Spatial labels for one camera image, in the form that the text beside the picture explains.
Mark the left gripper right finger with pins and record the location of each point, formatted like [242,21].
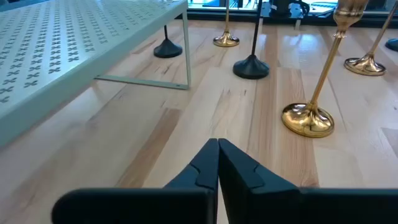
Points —
[280,205]

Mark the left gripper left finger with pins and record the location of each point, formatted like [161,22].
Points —
[155,205]

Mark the gold brass candlestick holder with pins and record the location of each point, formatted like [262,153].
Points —
[306,119]
[226,40]
[363,65]

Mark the pale green perforated metal riser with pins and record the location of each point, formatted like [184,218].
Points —
[46,46]

